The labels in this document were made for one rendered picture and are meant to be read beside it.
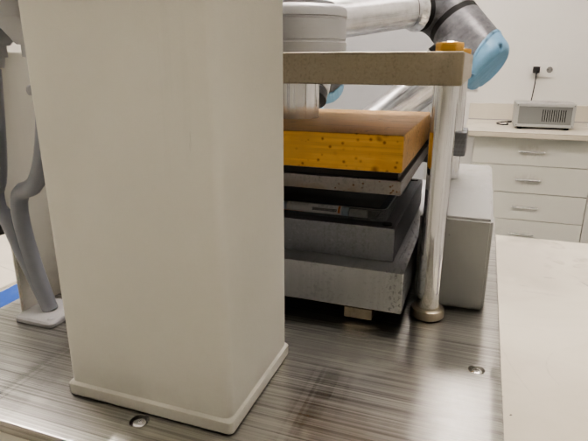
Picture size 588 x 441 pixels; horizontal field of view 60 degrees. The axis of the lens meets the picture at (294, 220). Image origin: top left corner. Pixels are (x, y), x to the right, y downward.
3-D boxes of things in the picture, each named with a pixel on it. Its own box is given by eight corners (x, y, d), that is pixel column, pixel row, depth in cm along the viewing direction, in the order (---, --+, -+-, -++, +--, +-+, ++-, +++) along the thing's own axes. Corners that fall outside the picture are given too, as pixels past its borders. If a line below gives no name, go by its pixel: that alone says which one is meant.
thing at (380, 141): (400, 196, 34) (409, 45, 31) (122, 172, 41) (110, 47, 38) (428, 154, 49) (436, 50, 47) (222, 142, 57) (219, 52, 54)
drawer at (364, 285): (400, 325, 35) (408, 216, 33) (130, 280, 42) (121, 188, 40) (437, 211, 61) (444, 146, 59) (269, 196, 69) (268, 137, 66)
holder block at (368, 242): (393, 262, 36) (395, 227, 35) (150, 232, 42) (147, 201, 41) (421, 203, 50) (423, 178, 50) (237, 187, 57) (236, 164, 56)
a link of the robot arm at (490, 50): (301, 158, 136) (481, 15, 116) (327, 204, 131) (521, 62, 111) (277, 149, 126) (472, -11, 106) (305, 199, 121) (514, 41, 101)
